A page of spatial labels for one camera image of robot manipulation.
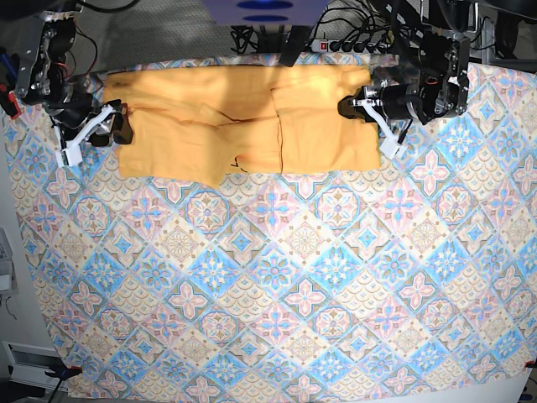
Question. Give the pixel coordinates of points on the patterned blue tablecloth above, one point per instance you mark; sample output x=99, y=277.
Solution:
x=416, y=277

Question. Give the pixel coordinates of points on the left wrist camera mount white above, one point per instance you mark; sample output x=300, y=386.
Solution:
x=390, y=147

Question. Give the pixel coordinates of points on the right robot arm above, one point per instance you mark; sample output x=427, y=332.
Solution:
x=44, y=77

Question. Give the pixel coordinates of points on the yellow T-shirt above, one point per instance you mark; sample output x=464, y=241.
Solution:
x=201, y=123

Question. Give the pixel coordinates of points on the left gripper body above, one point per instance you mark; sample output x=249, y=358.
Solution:
x=397, y=102

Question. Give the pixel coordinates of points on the red clamp left upper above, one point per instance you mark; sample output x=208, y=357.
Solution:
x=9, y=103

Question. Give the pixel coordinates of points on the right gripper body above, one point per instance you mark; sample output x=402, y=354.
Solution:
x=69, y=118

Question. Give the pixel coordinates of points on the white box left lower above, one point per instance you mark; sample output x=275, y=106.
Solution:
x=28, y=364

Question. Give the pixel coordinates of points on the grey camera mount plate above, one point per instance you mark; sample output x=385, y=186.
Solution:
x=243, y=12

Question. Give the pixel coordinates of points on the white power strip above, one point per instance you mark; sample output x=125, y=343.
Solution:
x=354, y=46

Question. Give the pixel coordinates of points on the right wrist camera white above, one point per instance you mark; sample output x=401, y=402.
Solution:
x=71, y=156

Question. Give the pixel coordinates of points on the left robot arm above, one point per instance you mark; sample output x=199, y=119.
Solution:
x=436, y=45

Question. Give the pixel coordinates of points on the black mount post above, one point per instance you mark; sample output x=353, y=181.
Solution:
x=297, y=39

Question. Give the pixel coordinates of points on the blue handled tool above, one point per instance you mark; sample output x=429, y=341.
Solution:
x=14, y=70

